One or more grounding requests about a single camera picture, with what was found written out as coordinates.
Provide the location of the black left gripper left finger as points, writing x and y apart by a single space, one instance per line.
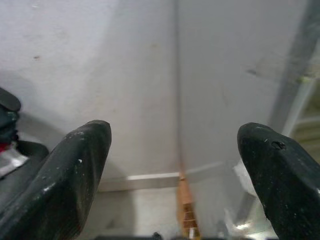
57 180

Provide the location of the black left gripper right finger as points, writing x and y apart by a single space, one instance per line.
285 180

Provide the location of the grey metal frame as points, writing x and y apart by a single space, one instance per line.
295 62

